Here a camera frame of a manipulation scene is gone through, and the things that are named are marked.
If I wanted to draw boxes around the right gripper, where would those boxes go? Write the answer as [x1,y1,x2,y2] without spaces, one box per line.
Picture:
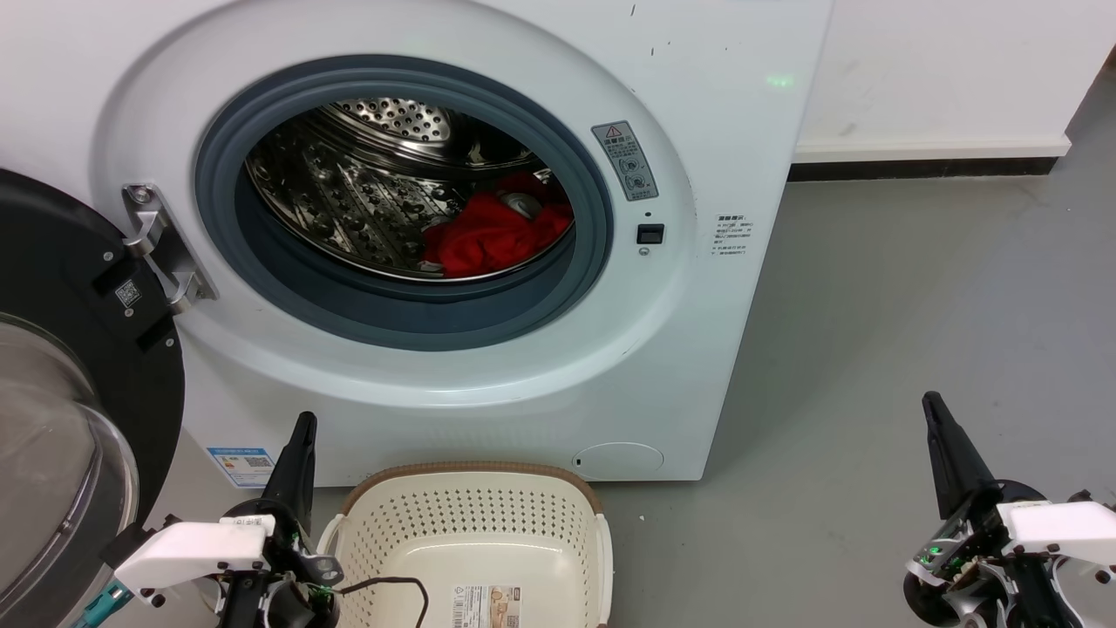
[902,392,1078,628]

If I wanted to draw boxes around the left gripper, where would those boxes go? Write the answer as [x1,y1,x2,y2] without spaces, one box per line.
[214,412,344,628]

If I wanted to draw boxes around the cream perforated laundry basket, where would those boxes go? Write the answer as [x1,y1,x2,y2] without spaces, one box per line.
[316,461,614,628]

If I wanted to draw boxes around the stainless steel washing machine drum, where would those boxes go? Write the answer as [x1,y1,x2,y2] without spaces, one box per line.
[245,97,576,283]

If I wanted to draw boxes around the red garment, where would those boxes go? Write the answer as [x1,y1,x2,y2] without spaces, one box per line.
[421,172,575,279]

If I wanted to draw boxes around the black washer door with glass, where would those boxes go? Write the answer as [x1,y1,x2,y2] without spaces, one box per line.
[0,168,187,628]

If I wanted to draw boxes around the blue energy label sticker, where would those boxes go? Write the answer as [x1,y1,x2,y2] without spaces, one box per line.
[207,447,278,488]

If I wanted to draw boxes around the grey rubber door gasket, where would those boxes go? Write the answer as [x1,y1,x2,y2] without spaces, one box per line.
[194,54,615,352]

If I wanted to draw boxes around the paper label with barcode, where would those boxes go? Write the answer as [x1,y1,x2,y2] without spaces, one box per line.
[451,584,524,628]

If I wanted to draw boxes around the teal connector piece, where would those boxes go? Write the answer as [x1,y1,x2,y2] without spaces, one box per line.
[71,583,133,628]

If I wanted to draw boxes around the silver metal door hinge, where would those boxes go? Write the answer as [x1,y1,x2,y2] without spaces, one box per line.
[122,183,218,316]

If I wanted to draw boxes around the white front-load washing machine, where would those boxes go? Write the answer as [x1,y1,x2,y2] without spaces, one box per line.
[0,0,834,488]

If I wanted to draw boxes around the white and black baseboard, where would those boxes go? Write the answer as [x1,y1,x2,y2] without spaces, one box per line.
[788,133,1072,183]

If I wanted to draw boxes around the round white filter cover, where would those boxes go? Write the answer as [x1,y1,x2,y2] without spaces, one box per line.
[572,441,665,481]

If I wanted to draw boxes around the small printed text label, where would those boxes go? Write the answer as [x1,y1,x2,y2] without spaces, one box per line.
[712,213,756,261]

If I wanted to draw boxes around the grey warning sticker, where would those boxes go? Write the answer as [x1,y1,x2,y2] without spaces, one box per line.
[591,120,660,202]

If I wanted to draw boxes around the thin black cable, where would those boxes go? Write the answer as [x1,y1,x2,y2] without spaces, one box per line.
[335,577,431,628]

